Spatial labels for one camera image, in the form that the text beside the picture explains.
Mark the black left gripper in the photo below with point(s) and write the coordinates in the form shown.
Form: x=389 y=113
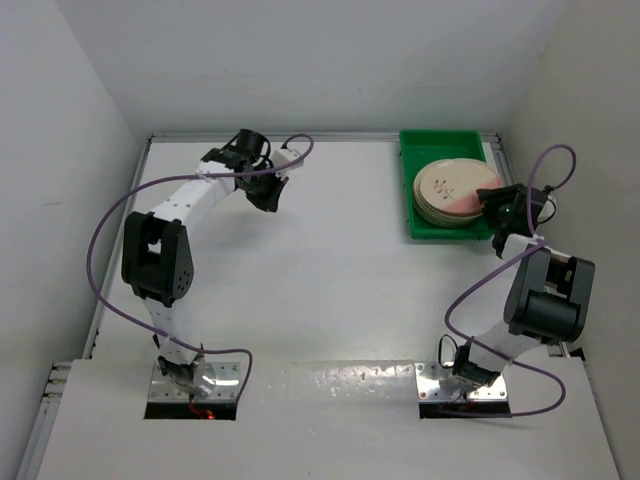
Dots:
x=268 y=202

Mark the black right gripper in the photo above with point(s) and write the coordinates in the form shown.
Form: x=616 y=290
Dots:
x=493 y=199

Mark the cream pink plate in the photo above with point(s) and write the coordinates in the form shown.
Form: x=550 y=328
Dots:
x=444 y=192

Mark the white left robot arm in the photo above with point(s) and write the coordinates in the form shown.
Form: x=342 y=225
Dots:
x=157 y=261

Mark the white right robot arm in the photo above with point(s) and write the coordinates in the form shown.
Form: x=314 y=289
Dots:
x=548 y=300

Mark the green plastic bin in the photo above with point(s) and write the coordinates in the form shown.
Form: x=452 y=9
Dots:
x=419 y=148

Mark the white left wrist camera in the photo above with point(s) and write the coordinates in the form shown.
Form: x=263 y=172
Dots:
x=285 y=159

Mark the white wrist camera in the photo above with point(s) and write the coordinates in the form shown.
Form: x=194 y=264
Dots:
x=543 y=208
x=285 y=159

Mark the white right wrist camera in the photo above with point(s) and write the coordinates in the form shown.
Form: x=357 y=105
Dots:
x=543 y=208

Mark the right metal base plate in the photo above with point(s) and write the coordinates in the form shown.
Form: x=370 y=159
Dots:
x=438 y=385

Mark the metal base plate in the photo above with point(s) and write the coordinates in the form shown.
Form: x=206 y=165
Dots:
x=213 y=382
x=438 y=385

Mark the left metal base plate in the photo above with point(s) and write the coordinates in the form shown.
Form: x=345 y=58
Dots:
x=213 y=382

